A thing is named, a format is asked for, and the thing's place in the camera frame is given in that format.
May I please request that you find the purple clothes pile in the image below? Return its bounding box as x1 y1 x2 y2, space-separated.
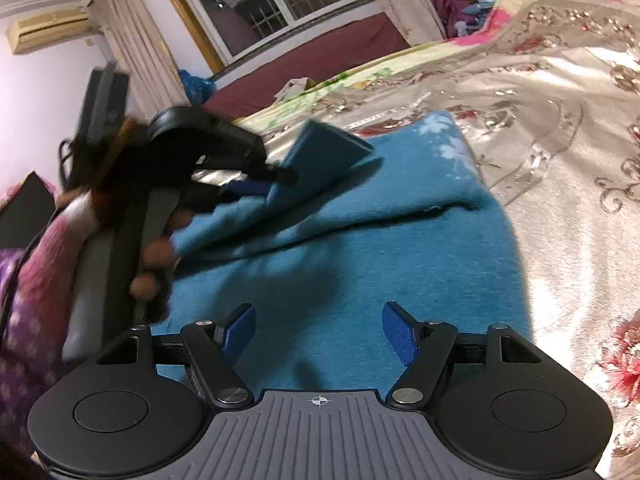
432 0 482 39

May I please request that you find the blue plastic bag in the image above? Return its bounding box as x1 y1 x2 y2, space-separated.
177 68 219 107

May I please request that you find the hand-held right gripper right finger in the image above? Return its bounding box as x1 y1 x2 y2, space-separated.
382 301 546 408

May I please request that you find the white crumpled cloth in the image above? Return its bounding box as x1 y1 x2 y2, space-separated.
273 77 316 101

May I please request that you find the blue fleece cloth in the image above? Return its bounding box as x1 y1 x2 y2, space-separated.
145 110 534 402

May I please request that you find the beige floral satin quilt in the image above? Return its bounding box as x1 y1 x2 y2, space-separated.
315 0 640 480

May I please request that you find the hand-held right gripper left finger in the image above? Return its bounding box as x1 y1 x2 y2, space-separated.
95 302 257 408

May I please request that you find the wall air conditioner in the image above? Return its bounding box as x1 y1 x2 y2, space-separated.
5 7 94 55

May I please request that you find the yellow and pink floral sheet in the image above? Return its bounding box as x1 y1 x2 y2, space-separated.
237 0 640 133

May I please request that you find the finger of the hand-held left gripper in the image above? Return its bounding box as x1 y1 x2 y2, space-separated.
227 127 300 185
192 180 275 212

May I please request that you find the person's left hand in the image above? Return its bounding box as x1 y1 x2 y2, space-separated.
129 207 194 307

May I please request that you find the window with wooden frame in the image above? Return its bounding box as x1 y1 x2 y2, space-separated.
149 0 387 70

